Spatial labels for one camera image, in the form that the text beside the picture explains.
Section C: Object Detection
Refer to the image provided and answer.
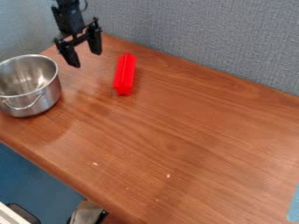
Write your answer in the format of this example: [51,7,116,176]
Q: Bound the grey table leg bracket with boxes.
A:
[67,199,108,224]

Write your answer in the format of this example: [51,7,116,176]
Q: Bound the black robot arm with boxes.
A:
[51,0,103,68]

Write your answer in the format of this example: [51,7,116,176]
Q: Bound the stainless steel pot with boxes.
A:
[0,54,62,117]

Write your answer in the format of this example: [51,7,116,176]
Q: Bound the black object at bottom left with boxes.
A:
[7,203,42,224]

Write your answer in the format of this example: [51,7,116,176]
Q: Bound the red star-shaped block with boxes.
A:
[112,52,136,95]

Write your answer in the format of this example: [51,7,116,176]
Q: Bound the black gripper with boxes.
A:
[54,17,103,68]

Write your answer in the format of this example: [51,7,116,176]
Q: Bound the white object at corner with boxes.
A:
[0,202,31,224]

